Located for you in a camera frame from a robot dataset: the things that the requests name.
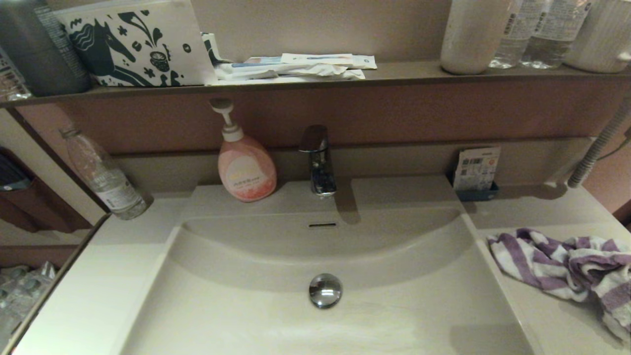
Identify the chrome lever faucet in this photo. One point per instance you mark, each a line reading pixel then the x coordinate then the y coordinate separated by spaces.
pixel 320 167

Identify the purple white striped towel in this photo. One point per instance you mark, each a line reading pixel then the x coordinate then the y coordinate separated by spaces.
pixel 542 261

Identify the white ceramic sink basin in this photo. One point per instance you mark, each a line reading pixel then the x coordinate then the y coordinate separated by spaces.
pixel 246 305

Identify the pink soap pump bottle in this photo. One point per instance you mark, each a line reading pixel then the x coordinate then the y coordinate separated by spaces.
pixel 246 172

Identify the white tubes and packets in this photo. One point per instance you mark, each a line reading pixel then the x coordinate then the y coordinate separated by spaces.
pixel 296 73

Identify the chrome drain stopper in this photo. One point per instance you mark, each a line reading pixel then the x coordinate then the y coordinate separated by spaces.
pixel 325 291

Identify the long white toothbrush packet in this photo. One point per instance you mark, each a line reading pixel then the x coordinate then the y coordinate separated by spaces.
pixel 325 60

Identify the blue white toothbrush packet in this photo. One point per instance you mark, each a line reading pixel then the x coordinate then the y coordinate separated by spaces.
pixel 261 62

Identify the small blue tray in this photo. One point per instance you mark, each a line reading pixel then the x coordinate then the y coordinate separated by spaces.
pixel 475 195

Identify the small card in blue holder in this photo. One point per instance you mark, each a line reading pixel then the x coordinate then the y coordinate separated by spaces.
pixel 477 167

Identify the small white green box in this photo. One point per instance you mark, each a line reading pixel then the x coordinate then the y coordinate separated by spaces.
pixel 212 47

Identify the clear plastic water bottle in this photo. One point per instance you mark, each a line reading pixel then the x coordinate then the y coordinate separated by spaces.
pixel 552 44
pixel 106 182
pixel 512 39

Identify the white ceramic bottle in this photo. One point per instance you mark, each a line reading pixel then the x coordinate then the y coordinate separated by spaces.
pixel 473 39

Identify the white horse print bag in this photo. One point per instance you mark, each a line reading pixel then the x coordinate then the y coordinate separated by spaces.
pixel 148 39

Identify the dark brown panel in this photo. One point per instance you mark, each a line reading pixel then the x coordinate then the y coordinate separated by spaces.
pixel 44 212

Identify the dark object blue rim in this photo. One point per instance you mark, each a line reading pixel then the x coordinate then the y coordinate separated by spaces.
pixel 10 175

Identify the dark grey cylinder container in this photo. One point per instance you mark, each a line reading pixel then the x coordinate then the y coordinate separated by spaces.
pixel 34 54

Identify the wrapped plastic bottle pack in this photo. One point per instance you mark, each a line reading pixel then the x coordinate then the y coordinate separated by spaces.
pixel 22 296

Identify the white ribbed container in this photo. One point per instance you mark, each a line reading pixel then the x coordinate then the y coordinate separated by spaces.
pixel 601 39

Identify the clear plastic packet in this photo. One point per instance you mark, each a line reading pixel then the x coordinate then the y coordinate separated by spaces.
pixel 10 84

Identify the brown wall shelf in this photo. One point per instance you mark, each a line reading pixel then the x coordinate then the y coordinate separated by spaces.
pixel 409 70

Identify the tan metal rail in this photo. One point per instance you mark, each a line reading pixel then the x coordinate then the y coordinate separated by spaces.
pixel 47 296

